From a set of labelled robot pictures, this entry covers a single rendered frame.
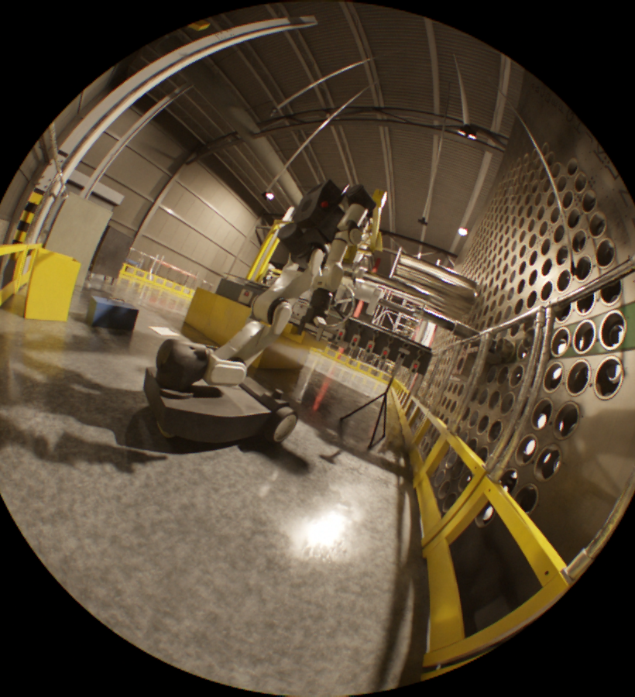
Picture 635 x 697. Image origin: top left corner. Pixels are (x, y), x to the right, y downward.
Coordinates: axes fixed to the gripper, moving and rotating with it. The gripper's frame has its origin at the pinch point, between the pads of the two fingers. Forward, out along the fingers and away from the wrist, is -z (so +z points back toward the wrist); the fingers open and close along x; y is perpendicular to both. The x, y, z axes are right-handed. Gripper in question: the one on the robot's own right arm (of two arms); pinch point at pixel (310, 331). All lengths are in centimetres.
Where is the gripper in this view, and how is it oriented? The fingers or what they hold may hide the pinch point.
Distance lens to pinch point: 90.7
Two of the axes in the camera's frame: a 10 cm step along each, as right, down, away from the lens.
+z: 3.1, -9.5, -0.7
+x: 7.3, 1.9, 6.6
